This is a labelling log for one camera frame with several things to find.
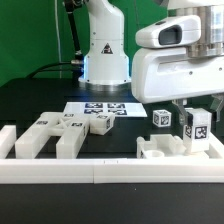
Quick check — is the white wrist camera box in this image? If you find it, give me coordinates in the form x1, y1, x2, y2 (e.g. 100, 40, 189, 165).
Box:
135, 15, 201, 49

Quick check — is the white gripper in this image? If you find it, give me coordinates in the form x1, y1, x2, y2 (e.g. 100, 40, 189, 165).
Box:
131, 47, 224, 126

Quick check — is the white marker sheet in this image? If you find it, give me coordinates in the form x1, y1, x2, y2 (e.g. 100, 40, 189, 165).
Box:
64, 102, 147, 117

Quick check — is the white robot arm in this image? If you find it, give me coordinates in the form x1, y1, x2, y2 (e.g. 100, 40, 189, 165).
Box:
79, 0, 224, 124

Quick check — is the black cable on table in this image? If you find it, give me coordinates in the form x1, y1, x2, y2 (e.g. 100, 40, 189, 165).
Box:
26, 61, 84, 80

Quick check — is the white chair back frame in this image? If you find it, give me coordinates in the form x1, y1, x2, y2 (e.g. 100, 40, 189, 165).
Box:
15, 112, 89, 159

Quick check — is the black camera stand pole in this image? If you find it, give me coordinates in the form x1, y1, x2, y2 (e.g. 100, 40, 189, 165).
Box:
63, 0, 83, 60

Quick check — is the white chair seat plate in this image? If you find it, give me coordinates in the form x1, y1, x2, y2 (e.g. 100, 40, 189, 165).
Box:
136, 134, 209, 159

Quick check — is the white U-shaped fence frame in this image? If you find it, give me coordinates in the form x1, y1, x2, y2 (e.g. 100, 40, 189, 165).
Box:
0, 125, 224, 184

